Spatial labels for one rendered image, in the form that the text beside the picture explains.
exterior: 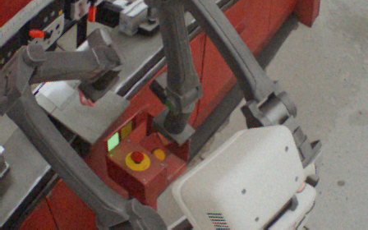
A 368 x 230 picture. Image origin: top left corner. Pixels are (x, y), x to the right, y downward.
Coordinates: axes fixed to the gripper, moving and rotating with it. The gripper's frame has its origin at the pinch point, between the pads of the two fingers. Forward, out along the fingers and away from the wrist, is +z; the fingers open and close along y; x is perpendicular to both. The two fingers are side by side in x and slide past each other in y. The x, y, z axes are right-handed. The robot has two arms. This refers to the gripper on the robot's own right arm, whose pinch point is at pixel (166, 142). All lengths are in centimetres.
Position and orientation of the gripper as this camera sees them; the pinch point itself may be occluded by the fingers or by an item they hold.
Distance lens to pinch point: 173.3
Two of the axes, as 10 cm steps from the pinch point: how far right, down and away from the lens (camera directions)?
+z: -2.5, 5.4, 8.0
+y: -7.3, -6.5, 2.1
